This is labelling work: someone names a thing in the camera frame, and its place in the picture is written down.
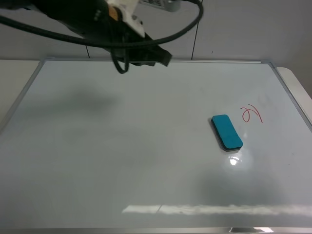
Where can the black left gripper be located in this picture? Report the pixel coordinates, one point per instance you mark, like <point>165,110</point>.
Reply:
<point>119,32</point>

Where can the teal whiteboard eraser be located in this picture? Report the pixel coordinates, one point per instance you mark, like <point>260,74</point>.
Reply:
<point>226,133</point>

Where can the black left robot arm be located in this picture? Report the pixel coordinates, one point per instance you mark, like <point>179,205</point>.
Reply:
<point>96,21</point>

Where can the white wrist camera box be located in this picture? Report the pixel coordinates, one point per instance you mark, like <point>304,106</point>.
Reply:
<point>127,8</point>

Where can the white board with aluminium frame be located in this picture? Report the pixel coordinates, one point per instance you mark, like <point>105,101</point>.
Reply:
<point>86,150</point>

